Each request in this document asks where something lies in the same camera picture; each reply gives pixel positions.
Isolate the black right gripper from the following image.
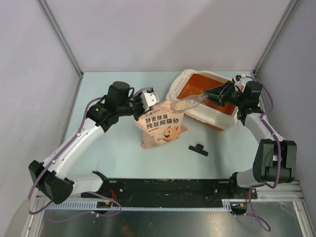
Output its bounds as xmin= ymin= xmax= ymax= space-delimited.
xmin=203 ymin=80 xmax=246 ymax=107

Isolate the pink cat litter bag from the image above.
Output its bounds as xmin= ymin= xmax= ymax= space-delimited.
xmin=135 ymin=101 xmax=188 ymax=149

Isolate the clear plastic litter scoop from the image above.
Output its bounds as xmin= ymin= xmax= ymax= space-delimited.
xmin=170 ymin=94 xmax=207 ymax=113

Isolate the white and orange litter box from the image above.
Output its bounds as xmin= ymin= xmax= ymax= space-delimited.
xmin=166 ymin=69 xmax=237 ymax=131

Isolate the black bag clip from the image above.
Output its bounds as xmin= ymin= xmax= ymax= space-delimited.
xmin=188 ymin=144 xmax=208 ymax=157

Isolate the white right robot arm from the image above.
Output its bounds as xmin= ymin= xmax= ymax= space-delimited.
xmin=204 ymin=80 xmax=297 ymax=198

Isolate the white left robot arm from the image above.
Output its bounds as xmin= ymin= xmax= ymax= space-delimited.
xmin=29 ymin=81 xmax=159 ymax=204

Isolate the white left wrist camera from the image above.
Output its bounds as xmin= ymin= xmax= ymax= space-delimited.
xmin=140 ymin=90 xmax=160 ymax=111

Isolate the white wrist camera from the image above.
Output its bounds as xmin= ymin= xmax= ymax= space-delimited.
xmin=233 ymin=74 xmax=246 ymax=92
xmin=140 ymin=90 xmax=160 ymax=111

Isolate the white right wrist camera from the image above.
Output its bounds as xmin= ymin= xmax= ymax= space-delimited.
xmin=233 ymin=74 xmax=246 ymax=92

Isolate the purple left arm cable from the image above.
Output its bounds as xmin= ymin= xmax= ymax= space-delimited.
xmin=28 ymin=86 xmax=123 ymax=218

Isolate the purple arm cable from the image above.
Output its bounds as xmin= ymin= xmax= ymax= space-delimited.
xmin=244 ymin=75 xmax=284 ymax=233
xmin=28 ymin=86 xmax=123 ymax=218

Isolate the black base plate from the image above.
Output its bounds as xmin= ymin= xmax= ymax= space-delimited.
xmin=97 ymin=178 xmax=258 ymax=210

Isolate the right aluminium corner post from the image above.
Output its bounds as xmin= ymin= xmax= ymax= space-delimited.
xmin=253 ymin=0 xmax=301 ymax=77

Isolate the aluminium corner post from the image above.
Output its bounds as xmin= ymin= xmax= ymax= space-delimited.
xmin=36 ymin=0 xmax=83 ymax=77
xmin=253 ymin=0 xmax=301 ymax=77

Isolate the aluminium frame rail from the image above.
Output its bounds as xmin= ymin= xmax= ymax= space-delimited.
xmin=48 ymin=182 xmax=304 ymax=211

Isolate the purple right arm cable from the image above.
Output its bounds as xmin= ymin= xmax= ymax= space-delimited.
xmin=244 ymin=75 xmax=284 ymax=233

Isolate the left aluminium corner post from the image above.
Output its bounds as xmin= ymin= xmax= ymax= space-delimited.
xmin=36 ymin=0 xmax=83 ymax=77

